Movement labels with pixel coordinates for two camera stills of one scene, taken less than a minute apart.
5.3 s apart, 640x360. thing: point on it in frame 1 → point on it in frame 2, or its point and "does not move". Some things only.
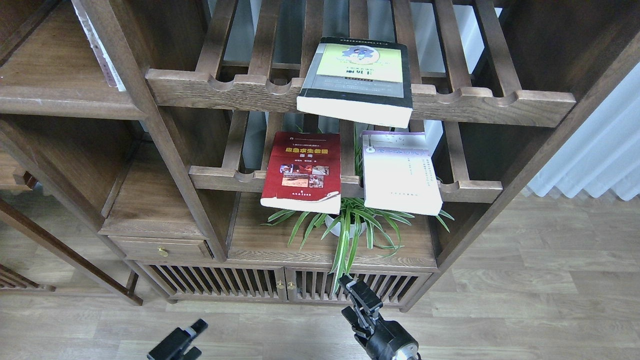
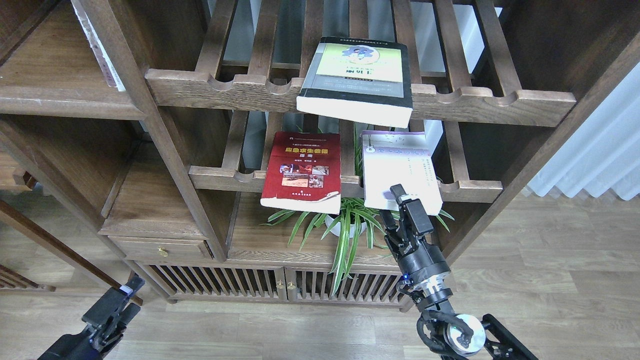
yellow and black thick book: (362, 80) does not move
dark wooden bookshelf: (270, 150) does not move
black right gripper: (383, 340) → (424, 265)
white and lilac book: (398, 172) does not move
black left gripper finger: (172, 347) → (113, 308)
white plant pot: (329, 219) does not move
